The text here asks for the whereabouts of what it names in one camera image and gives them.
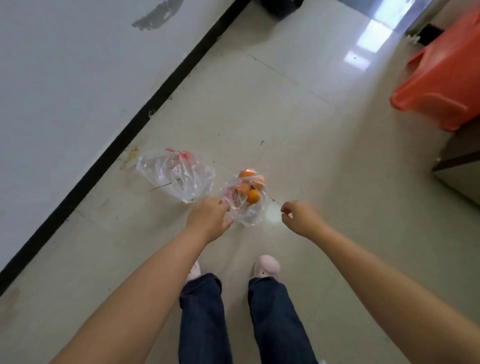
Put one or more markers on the small black object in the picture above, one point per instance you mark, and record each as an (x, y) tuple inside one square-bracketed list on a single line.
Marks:
[(429, 34)]

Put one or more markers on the dark blue jeans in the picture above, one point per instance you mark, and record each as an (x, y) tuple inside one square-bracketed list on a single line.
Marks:
[(270, 322)]

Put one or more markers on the person's right hand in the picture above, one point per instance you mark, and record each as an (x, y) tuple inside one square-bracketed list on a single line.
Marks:
[(304, 219)]

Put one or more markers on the person's right forearm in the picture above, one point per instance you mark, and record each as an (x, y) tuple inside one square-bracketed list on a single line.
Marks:
[(393, 296)]

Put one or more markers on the person's left hand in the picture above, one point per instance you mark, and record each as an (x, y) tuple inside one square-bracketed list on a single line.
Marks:
[(207, 221)]

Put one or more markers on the person's left thumb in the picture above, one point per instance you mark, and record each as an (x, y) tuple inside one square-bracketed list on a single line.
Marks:
[(226, 224)]

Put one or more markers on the pink right shoe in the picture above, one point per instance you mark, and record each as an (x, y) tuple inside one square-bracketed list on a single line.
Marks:
[(266, 266)]

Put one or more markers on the pink packet in bag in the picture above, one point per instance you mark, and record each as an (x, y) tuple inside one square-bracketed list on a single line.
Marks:
[(231, 198)]

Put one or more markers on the pink shoe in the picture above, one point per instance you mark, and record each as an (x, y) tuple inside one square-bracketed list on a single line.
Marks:
[(194, 272), (266, 266)]

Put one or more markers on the orange tangerine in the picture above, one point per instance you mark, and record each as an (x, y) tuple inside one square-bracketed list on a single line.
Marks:
[(254, 196), (246, 173), (243, 189), (258, 181)]

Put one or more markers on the person's left forearm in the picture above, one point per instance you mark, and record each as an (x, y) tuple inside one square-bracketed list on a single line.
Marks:
[(131, 303)]

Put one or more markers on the person's right thumb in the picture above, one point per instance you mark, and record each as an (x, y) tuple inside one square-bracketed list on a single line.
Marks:
[(286, 216)]

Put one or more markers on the pink left shoe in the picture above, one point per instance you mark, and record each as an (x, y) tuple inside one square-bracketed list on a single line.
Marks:
[(194, 272)]

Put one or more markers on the wooden cabinet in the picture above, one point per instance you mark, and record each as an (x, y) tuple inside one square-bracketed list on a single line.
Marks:
[(463, 165)]

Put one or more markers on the black bin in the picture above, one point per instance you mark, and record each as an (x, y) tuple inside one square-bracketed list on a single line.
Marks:
[(281, 6)]

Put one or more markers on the clear plastic bag with fruit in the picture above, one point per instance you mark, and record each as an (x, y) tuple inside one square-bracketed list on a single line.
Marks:
[(250, 215)]

